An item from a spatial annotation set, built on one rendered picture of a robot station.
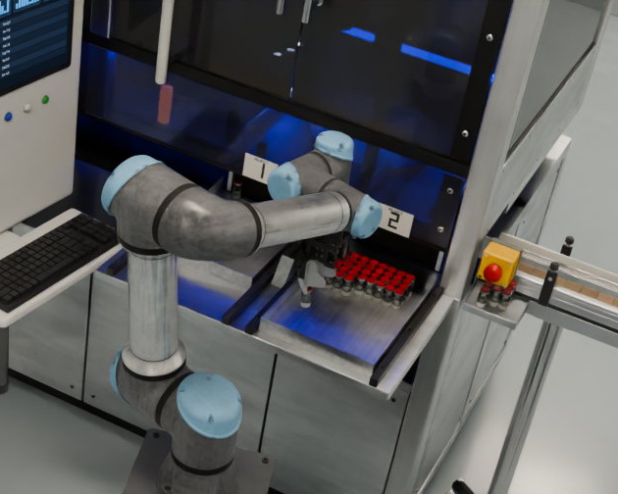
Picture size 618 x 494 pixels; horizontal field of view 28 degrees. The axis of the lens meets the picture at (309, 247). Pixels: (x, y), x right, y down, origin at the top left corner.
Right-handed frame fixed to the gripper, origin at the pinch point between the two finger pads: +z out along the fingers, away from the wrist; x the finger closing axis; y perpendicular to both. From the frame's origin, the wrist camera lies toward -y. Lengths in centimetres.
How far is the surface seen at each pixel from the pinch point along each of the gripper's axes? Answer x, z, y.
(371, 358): -0.4, 11.3, 17.1
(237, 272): 3.9, 6.9, -18.0
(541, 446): 104, 102, 40
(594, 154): 308, 104, -3
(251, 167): 29.5, -3.8, -30.4
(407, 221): 31.2, -3.4, 8.9
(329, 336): 0.5, 10.9, 6.8
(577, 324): 44, 15, 49
